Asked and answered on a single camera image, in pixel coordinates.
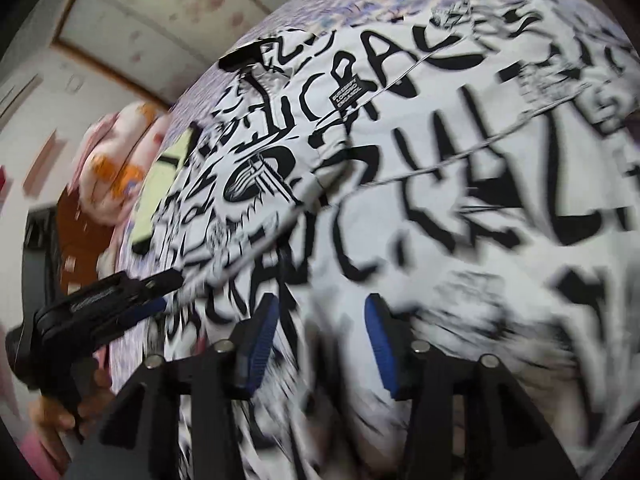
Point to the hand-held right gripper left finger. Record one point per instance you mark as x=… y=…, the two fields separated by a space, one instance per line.
x=260 y=340

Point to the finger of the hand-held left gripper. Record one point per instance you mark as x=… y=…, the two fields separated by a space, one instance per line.
x=160 y=281
x=147 y=309

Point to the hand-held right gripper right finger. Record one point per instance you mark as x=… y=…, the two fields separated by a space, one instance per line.
x=382 y=345

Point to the black white printed garment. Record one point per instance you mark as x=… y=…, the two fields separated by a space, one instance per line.
x=450 y=210

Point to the person's left hand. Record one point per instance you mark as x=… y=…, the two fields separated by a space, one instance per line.
x=50 y=420

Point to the wooden headboard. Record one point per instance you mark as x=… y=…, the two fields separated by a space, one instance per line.
x=80 y=240

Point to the pale green folded cloth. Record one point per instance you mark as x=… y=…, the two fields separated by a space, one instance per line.
x=160 y=185

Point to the pink bear print quilt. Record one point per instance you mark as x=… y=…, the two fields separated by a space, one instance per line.
x=107 y=160

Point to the purple cat print blanket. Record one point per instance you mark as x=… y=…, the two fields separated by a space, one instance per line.
x=350 y=10

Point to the pink wall shelf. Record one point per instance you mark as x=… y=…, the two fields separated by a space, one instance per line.
x=42 y=157

